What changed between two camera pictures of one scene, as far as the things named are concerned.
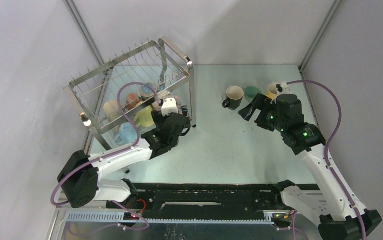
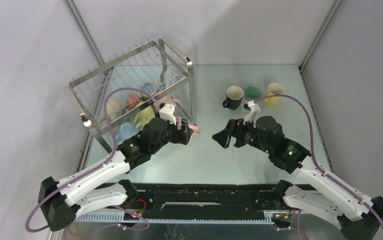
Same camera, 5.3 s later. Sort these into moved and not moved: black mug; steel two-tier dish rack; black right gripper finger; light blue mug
Moved: black right gripper finger
Not moved: black mug; steel two-tier dish rack; light blue mug
